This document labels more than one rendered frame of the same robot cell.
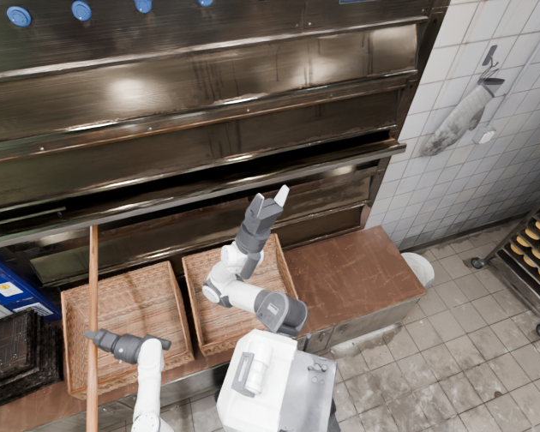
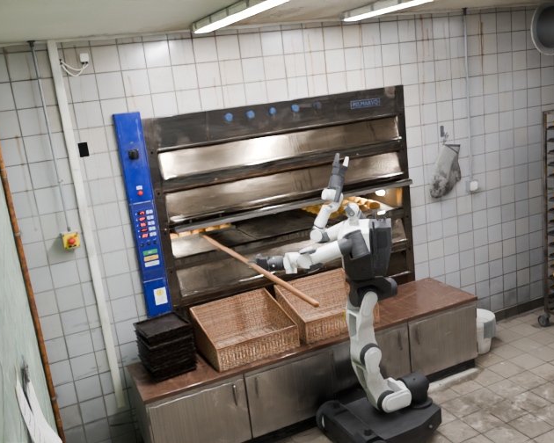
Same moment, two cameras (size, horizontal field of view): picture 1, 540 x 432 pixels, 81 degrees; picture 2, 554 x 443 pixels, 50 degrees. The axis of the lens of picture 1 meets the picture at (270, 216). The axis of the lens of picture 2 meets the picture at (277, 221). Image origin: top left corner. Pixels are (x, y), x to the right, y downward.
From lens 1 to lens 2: 310 cm
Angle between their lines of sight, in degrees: 37
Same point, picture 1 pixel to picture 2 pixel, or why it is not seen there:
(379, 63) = (379, 134)
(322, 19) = (345, 115)
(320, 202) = not seen: hidden behind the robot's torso
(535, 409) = not seen: outside the picture
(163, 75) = (275, 141)
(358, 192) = (397, 233)
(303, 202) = not seen: hidden behind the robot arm
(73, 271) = (201, 286)
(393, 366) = (483, 389)
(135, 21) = (267, 118)
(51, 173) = (215, 196)
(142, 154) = (260, 187)
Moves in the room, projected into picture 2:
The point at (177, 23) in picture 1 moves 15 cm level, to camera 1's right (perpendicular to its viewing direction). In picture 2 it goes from (283, 119) to (305, 116)
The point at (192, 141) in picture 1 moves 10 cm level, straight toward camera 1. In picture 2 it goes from (286, 180) to (291, 182)
